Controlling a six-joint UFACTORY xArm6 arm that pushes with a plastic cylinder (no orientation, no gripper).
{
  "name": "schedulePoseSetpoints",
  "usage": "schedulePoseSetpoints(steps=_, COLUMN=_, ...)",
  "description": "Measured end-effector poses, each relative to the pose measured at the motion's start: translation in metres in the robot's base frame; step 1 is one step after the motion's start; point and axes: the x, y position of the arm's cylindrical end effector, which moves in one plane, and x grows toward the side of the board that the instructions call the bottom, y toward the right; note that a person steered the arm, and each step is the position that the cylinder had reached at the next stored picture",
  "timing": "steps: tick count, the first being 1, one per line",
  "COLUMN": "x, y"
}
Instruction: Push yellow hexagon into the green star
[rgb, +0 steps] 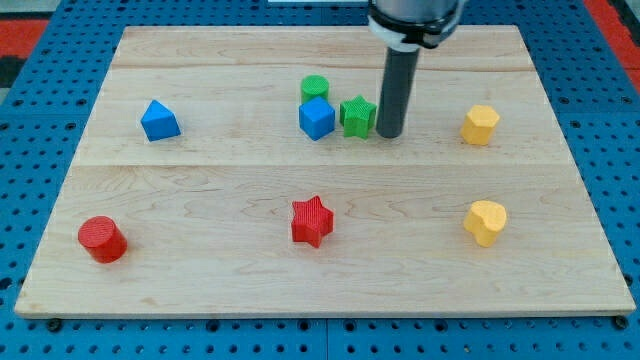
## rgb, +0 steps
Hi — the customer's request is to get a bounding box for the green star block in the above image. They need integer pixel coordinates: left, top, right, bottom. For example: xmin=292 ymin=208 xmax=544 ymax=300
xmin=340 ymin=95 xmax=377 ymax=140

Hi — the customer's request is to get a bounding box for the red star block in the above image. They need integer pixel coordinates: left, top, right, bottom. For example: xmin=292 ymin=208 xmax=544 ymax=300
xmin=291 ymin=196 xmax=334 ymax=248

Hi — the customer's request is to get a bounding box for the yellow hexagon block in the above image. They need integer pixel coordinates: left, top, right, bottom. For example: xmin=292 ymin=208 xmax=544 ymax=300
xmin=460 ymin=105 xmax=501 ymax=146

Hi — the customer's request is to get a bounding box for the yellow heart block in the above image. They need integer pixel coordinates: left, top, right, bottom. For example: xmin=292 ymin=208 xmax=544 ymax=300
xmin=463 ymin=200 xmax=508 ymax=248

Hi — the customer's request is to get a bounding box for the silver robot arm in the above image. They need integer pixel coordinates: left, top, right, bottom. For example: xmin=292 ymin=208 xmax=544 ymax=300
xmin=368 ymin=0 xmax=466 ymax=138

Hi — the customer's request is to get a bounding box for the green cylinder block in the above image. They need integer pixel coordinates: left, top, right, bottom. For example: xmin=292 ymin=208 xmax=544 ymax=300
xmin=300 ymin=74 xmax=330 ymax=104

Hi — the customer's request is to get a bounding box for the wooden board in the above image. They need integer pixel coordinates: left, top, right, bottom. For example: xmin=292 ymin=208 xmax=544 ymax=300
xmin=15 ymin=25 xmax=636 ymax=319

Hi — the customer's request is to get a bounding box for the red cylinder block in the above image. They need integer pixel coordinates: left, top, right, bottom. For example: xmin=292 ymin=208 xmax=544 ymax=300
xmin=77 ymin=215 xmax=128 ymax=263

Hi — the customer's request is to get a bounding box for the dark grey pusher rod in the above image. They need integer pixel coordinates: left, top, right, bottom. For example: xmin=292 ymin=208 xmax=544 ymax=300
xmin=376 ymin=48 xmax=420 ymax=138

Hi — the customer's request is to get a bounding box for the blue triangle block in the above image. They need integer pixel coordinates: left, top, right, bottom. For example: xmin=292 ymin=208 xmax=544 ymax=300
xmin=140 ymin=100 xmax=181 ymax=142

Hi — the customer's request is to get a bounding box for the blue cube block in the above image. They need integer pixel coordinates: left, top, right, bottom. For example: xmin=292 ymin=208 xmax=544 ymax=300
xmin=298 ymin=97 xmax=335 ymax=141

